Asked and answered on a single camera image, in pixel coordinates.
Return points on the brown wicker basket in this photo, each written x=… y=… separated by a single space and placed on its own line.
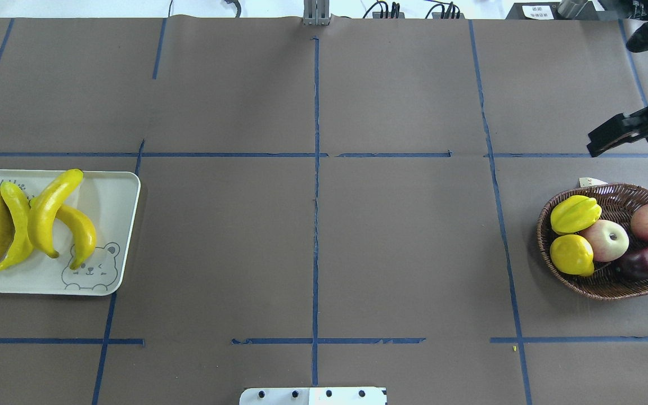
x=618 y=201

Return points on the white bear tray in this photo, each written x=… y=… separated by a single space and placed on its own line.
x=110 y=200

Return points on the yellow lemon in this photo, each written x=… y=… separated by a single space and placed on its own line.
x=572 y=254

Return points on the yellow green apple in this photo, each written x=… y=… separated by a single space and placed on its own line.
x=609 y=240

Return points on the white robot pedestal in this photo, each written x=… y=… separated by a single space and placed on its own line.
x=315 y=395

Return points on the paper basket tag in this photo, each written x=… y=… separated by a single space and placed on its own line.
x=590 y=182

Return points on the aluminium frame post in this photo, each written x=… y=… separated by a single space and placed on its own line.
x=316 y=12

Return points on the dark purple fruit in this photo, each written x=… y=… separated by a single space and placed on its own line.
x=632 y=265

